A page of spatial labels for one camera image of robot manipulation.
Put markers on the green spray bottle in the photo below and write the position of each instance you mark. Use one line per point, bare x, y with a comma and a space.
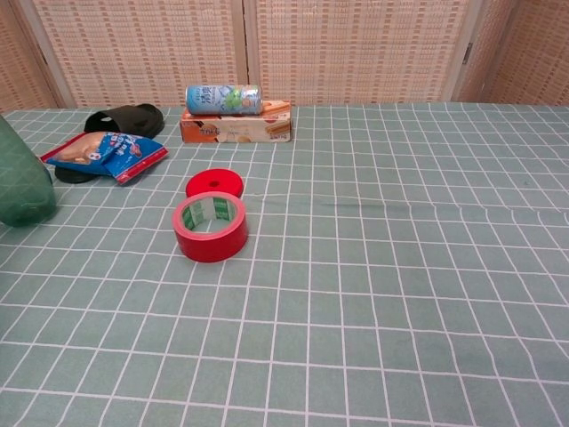
22, 178

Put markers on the green checkered tablecloth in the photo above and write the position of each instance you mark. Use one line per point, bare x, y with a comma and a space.
311, 276

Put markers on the red round lid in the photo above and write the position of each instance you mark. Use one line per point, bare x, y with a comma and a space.
215, 182

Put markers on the red tape roll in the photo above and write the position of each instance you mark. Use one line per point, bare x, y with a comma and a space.
209, 231

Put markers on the orange biscuit box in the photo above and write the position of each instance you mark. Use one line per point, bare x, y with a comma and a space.
240, 129

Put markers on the light blue drink can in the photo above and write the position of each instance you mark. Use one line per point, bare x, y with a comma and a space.
223, 99

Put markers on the folding bamboo screen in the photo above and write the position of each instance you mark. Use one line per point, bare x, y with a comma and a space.
284, 49

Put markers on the black slipper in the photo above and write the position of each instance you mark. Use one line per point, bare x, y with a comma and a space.
126, 119

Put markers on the blue snack bag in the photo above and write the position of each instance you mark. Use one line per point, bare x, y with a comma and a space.
106, 153

